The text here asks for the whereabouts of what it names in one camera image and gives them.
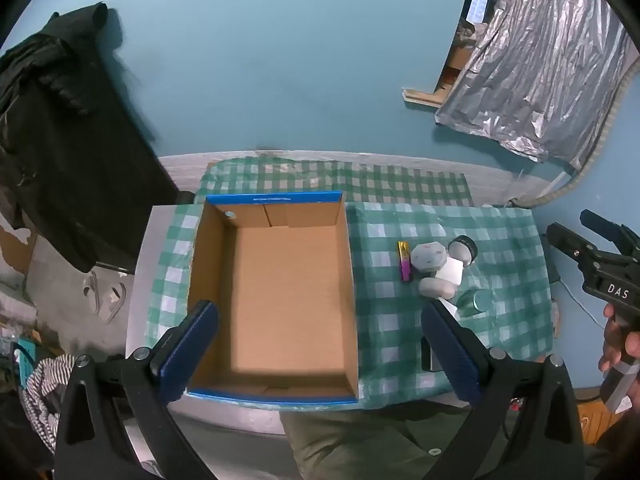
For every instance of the purple and gold metal bar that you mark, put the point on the purple and gold metal bar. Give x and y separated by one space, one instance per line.
405 262

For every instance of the person's right hand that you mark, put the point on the person's right hand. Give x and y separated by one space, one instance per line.
617 345

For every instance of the white oval case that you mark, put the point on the white oval case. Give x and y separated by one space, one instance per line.
435 287

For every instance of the black hanging cloth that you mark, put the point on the black hanging cloth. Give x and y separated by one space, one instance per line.
65 135

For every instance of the person's right forearm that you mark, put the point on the person's right forearm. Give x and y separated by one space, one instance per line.
622 435

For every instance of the large-check green plastic tablecloth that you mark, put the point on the large-check green plastic tablecloth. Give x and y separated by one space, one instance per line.
395 330

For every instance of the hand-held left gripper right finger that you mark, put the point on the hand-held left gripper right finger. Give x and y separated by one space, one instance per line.
450 350

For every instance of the wooden frame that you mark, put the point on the wooden frame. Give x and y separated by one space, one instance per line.
420 96

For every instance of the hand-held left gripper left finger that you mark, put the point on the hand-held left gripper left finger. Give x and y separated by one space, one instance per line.
195 345

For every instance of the green round tin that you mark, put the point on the green round tin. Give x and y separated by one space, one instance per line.
475 302

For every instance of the pale blue packet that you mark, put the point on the pale blue packet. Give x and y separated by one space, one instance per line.
477 9

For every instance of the teal box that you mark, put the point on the teal box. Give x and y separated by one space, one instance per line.
22 355

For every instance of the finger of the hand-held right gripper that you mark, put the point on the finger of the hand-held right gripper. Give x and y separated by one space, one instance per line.
570 244
607 232

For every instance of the white cube charger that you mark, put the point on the white cube charger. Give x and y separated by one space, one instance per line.
450 271

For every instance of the small-check green cloth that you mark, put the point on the small-check green cloth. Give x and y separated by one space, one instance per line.
350 180

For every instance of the black round lens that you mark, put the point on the black round lens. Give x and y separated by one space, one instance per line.
464 249

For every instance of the silver foil sheet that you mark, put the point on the silver foil sheet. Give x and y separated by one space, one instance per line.
540 60

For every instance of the black white striped cloth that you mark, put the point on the black white striped cloth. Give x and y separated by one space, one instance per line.
42 395

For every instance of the grey octagonal case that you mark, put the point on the grey octagonal case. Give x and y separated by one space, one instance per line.
427 256

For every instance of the person's green jacket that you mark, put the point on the person's green jacket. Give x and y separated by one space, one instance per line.
360 445

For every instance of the brown cardboard box blue rim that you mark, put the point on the brown cardboard box blue rim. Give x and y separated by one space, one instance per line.
290 300

